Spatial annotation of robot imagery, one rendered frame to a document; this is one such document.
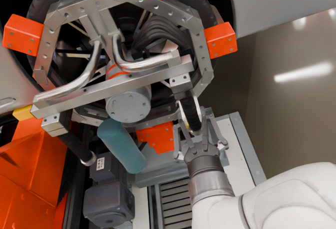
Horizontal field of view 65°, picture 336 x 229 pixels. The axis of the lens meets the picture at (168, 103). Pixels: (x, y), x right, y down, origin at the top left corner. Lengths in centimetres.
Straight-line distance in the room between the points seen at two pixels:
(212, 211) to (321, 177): 19
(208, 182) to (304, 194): 19
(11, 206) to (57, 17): 57
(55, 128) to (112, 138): 23
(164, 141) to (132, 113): 38
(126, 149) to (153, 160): 46
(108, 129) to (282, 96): 123
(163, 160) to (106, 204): 38
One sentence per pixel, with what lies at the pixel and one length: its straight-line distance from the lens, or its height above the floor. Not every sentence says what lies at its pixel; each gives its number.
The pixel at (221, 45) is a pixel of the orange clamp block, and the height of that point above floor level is 86.
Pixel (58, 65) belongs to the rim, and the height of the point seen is 92.
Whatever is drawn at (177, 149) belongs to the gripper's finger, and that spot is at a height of 84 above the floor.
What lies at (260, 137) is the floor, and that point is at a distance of 163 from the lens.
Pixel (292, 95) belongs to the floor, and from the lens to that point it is 183.
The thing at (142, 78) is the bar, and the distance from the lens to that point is 63.
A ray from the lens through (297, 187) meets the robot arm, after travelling 43.
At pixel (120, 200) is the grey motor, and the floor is 40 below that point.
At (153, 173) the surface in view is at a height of 15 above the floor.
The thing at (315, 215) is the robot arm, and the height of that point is 97.
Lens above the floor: 135
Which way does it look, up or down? 45 degrees down
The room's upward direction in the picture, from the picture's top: 24 degrees counter-clockwise
